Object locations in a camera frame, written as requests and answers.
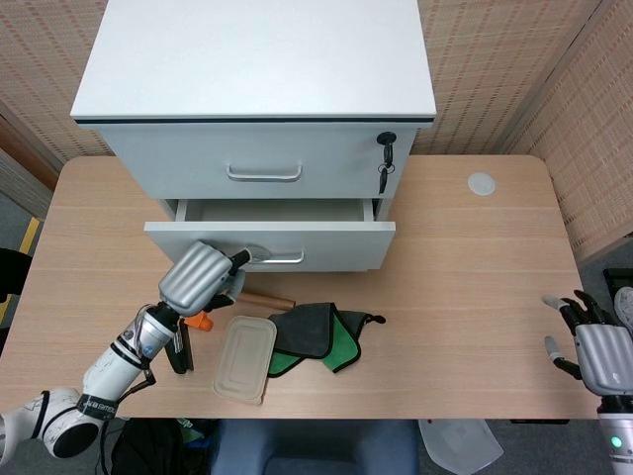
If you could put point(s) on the white three-drawer cabinet body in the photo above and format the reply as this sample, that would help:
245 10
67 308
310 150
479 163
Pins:
247 59

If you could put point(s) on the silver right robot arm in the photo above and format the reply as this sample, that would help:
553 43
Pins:
618 435

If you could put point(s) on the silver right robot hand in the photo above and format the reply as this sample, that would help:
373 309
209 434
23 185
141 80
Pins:
605 356

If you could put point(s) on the black stapler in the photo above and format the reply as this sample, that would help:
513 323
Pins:
179 353

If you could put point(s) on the drawer with key lock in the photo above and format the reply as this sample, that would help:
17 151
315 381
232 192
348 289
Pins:
168 158

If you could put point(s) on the black backpack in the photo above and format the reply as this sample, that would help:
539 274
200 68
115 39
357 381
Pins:
143 450

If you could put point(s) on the wooden rolling pin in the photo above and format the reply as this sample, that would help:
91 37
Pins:
269 300

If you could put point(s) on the beige pulp lunch box lid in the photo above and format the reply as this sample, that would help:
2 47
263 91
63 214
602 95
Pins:
244 361

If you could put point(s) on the white sneaker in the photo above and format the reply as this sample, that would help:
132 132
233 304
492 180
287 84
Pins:
625 307

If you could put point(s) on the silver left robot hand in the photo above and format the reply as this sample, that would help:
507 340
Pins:
195 277

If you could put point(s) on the grey and green microfibre cloth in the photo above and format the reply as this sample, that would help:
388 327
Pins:
301 334

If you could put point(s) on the black-headed key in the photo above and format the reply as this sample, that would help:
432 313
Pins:
386 138
383 182

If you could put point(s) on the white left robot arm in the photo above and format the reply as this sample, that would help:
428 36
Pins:
109 368

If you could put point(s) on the translucent white plastic bin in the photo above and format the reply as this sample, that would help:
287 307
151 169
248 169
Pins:
460 445

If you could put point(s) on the orange plastic block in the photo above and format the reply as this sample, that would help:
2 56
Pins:
202 321

